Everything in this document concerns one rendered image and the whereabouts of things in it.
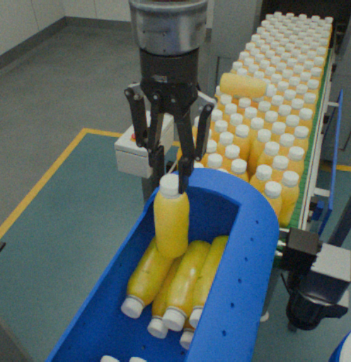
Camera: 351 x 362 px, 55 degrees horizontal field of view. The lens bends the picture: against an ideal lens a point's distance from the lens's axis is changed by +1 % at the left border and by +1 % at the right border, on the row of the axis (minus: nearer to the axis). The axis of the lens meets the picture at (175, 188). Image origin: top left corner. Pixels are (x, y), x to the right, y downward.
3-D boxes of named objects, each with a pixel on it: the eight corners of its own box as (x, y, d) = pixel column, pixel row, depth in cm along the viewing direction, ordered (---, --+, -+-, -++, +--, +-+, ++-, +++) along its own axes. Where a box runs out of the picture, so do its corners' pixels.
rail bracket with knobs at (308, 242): (269, 268, 87) (278, 243, 80) (274, 247, 92) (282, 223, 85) (310, 281, 85) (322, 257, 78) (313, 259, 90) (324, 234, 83)
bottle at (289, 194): (260, 218, 100) (271, 176, 89) (277, 210, 103) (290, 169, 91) (275, 233, 96) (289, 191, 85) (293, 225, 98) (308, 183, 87)
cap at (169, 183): (186, 186, 59) (187, 178, 57) (175, 199, 56) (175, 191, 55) (168, 178, 60) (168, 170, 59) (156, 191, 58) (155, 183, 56)
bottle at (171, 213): (194, 241, 70) (197, 183, 59) (177, 264, 66) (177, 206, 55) (167, 228, 73) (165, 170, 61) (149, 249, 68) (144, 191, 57)
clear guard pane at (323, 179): (290, 296, 130) (329, 208, 97) (311, 174, 183) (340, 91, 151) (291, 296, 130) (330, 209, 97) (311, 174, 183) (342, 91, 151)
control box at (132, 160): (117, 171, 101) (113, 142, 94) (146, 136, 114) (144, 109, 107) (148, 179, 98) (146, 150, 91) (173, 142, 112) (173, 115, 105)
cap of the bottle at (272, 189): (263, 185, 87) (265, 180, 86) (279, 187, 87) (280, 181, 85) (265, 196, 84) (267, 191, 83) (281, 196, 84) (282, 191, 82)
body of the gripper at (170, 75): (124, 49, 40) (131, 118, 47) (190, 60, 38) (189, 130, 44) (151, 30, 45) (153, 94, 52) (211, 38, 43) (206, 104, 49)
